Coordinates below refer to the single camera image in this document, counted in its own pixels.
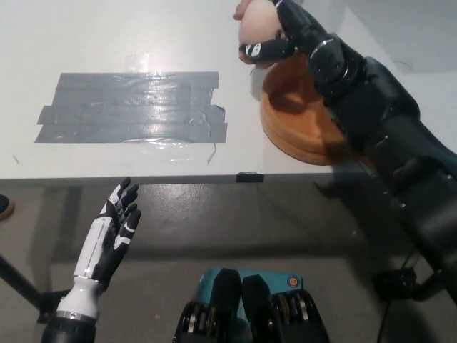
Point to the grey duct tape patch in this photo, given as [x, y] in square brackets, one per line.
[132, 109]

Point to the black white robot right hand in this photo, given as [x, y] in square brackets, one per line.
[332, 68]

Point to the black stand with flat foot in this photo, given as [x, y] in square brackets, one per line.
[21, 286]

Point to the teal robot body top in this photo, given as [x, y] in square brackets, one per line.
[278, 280]

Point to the person's bare hand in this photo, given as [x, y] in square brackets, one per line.
[241, 9]

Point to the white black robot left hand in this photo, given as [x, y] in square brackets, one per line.
[103, 243]

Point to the dark shoe with tan sole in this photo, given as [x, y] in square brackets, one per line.
[5, 209]

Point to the black tripod stand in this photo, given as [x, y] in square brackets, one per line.
[400, 282]

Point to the white plush dumpling with face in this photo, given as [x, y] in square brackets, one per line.
[258, 25]

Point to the black ribbed robot body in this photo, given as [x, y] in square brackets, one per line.
[257, 316]

